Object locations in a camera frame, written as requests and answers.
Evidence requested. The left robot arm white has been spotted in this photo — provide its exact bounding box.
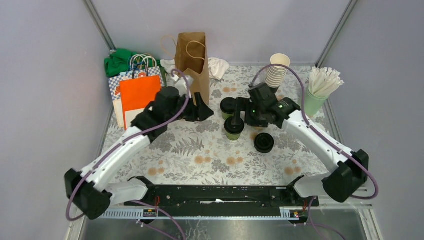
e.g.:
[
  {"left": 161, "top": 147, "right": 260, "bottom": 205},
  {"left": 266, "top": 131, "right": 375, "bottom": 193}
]
[{"left": 64, "top": 87, "right": 214, "bottom": 220}]

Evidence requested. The green paper cup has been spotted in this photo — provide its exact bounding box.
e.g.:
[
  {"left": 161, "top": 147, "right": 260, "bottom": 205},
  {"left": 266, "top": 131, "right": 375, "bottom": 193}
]
[
  {"left": 221, "top": 111, "right": 234, "bottom": 120},
  {"left": 226, "top": 131, "right": 241, "bottom": 141}
]

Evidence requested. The brown paper bag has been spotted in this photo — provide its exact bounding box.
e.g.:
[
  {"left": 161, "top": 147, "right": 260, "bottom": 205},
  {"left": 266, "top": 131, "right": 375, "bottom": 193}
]
[{"left": 160, "top": 32, "right": 210, "bottom": 105}]

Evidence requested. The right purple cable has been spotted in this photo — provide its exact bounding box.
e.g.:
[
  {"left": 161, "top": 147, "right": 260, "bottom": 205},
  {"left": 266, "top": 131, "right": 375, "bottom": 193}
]
[{"left": 250, "top": 64, "right": 380, "bottom": 201}]

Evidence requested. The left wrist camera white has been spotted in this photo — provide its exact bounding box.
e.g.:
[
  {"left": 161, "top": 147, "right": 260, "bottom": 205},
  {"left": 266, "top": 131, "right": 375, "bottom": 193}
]
[{"left": 168, "top": 75, "right": 194, "bottom": 98}]

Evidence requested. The black cup lids stack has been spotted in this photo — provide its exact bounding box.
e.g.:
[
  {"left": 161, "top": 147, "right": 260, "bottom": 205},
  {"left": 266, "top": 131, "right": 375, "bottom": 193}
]
[{"left": 253, "top": 133, "right": 275, "bottom": 154}]

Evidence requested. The stack of paper cups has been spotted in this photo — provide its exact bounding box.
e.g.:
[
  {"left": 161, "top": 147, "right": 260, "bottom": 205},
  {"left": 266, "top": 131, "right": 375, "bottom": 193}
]
[{"left": 265, "top": 53, "right": 291, "bottom": 88}]

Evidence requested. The floral table mat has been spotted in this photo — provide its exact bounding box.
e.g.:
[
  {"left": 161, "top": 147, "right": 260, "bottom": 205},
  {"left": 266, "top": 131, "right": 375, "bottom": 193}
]
[{"left": 111, "top": 66, "right": 327, "bottom": 186}]

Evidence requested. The green straw holder cup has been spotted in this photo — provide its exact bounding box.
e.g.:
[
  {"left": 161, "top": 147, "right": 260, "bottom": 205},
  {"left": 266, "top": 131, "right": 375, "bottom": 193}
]
[{"left": 303, "top": 88, "right": 329, "bottom": 117}]

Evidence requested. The white wrapped straws bundle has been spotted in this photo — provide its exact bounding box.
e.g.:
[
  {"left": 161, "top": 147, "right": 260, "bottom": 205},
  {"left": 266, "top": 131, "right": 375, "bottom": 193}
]
[{"left": 308, "top": 66, "right": 345, "bottom": 98}]

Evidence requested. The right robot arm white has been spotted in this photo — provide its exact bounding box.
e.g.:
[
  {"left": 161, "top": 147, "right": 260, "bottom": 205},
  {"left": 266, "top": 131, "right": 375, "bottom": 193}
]
[{"left": 225, "top": 83, "right": 369, "bottom": 206}]

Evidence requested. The green cloth bag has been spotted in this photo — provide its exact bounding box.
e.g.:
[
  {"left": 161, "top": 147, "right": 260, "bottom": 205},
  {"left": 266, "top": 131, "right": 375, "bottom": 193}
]
[{"left": 103, "top": 48, "right": 161, "bottom": 78}]

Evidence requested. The orange paper bag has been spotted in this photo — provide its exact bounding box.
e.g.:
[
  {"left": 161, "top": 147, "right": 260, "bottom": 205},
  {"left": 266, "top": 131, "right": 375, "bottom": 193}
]
[{"left": 119, "top": 75, "right": 162, "bottom": 130}]

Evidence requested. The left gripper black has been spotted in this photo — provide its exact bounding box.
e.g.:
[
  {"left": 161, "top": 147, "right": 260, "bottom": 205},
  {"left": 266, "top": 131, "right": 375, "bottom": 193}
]
[{"left": 166, "top": 91, "right": 215, "bottom": 124}]

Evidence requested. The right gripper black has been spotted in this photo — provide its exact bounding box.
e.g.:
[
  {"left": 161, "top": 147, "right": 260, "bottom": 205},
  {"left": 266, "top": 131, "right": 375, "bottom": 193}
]
[{"left": 231, "top": 97, "right": 268, "bottom": 129}]

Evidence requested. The white slotted cable duct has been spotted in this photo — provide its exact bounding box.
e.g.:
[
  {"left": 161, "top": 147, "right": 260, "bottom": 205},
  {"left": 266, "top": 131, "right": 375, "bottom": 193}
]
[{"left": 100, "top": 207, "right": 307, "bottom": 221}]

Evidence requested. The black cup lid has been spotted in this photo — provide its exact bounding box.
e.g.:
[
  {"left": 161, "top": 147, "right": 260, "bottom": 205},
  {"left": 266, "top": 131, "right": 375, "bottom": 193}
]
[
  {"left": 220, "top": 97, "right": 237, "bottom": 113},
  {"left": 224, "top": 116, "right": 245, "bottom": 135}
]

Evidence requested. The blue checkered paper bag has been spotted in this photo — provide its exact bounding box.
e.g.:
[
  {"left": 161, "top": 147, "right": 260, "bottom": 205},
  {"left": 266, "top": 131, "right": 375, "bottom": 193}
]
[{"left": 108, "top": 66, "right": 163, "bottom": 128}]

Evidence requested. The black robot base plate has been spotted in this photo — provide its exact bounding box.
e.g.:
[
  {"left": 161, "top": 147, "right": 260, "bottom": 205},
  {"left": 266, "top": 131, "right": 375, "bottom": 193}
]
[{"left": 140, "top": 176, "right": 319, "bottom": 211}]

